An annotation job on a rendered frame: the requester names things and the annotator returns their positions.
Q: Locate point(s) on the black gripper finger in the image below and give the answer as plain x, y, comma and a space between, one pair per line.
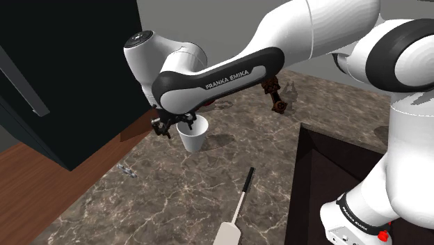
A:
190, 120
160, 127

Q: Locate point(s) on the white cup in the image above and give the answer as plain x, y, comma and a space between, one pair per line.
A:
194, 137

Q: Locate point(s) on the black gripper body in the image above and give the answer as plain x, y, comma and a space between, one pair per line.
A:
173, 118

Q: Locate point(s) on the dark brown corkscrew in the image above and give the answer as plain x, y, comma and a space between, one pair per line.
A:
275, 98

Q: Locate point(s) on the dark robot stand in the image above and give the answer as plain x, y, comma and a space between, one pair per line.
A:
322, 159

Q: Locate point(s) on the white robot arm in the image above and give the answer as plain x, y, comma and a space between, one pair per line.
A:
298, 30

